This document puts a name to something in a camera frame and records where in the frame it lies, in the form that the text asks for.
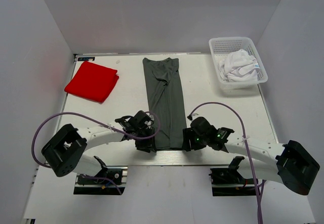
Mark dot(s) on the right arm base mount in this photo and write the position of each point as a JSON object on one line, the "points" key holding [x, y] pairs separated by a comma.
{"points": [[228, 182]]}

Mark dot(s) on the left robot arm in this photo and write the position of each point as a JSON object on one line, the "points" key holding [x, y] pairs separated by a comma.
{"points": [[65, 151]]}

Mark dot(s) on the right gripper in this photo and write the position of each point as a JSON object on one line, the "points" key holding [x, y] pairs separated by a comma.
{"points": [[188, 134]]}

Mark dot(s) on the blue label sticker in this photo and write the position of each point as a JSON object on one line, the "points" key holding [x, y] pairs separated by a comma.
{"points": [[90, 59]]}

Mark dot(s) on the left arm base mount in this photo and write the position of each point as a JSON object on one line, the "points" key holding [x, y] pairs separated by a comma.
{"points": [[107, 180]]}

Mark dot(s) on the white plastic perforated basket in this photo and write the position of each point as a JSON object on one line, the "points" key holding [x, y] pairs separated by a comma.
{"points": [[220, 47]]}

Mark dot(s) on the folded red t-shirt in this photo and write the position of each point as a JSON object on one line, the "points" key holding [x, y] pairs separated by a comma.
{"points": [[93, 82]]}

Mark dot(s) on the white t-shirt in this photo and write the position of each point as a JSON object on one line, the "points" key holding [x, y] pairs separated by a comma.
{"points": [[239, 66]]}

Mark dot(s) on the dark green t-shirt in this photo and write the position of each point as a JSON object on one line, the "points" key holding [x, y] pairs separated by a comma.
{"points": [[165, 100]]}

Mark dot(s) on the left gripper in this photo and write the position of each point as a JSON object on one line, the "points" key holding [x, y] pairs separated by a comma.
{"points": [[146, 145]]}

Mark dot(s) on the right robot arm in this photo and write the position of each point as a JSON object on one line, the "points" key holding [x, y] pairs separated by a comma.
{"points": [[288, 164]]}

